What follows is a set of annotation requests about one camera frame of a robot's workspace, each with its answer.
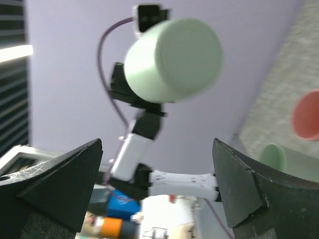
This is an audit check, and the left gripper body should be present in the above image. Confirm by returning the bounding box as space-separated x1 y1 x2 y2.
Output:
111 62 165 117

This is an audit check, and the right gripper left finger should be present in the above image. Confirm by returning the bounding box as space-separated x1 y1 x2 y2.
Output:
0 138 103 239

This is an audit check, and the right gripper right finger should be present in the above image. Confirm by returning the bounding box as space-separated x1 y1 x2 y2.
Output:
212 138 319 239

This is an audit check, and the tall green plastic cup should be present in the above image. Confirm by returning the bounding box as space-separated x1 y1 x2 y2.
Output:
257 143 319 184

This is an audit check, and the small light green cup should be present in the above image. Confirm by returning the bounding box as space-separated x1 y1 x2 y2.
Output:
124 18 223 103

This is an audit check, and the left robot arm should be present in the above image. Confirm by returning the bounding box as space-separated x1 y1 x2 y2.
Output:
108 63 221 202

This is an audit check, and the salmon pink plastic cup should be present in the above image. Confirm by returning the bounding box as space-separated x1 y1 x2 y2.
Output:
291 90 319 141

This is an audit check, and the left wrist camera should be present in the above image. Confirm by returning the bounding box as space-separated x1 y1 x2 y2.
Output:
133 4 170 33

